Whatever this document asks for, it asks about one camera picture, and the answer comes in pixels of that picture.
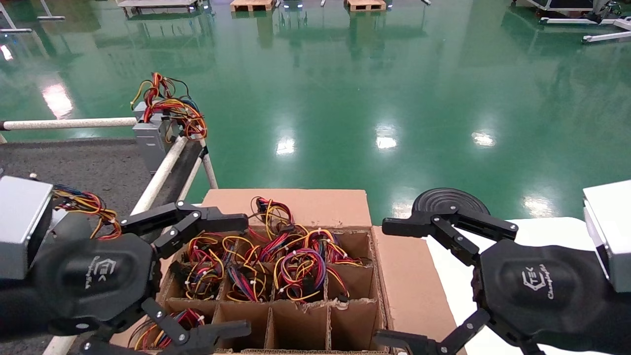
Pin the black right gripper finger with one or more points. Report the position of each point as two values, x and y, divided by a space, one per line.
409 226
404 342

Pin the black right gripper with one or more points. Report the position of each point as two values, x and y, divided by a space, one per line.
552 291

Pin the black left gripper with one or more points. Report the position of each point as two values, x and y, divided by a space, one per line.
98 276

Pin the brown cardboard box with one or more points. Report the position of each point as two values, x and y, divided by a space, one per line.
325 207

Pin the black round ribbed disc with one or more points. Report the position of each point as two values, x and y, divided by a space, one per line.
448 197

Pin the cardboard grid divider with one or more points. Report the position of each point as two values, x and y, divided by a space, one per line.
300 325

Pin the grey foam mat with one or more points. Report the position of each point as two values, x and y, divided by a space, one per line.
74 167

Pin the wooden pallet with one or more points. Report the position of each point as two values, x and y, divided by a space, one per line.
366 5
252 5

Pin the white metal stand legs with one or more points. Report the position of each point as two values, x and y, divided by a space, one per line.
606 35

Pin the dark equipment cart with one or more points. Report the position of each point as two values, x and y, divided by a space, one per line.
567 5

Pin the grey metal platform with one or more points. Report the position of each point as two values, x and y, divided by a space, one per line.
157 4

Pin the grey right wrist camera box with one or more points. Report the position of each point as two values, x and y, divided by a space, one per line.
611 231

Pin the white pipe cart frame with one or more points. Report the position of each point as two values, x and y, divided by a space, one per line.
74 123

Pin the white metal frame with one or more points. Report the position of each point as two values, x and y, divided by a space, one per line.
49 17

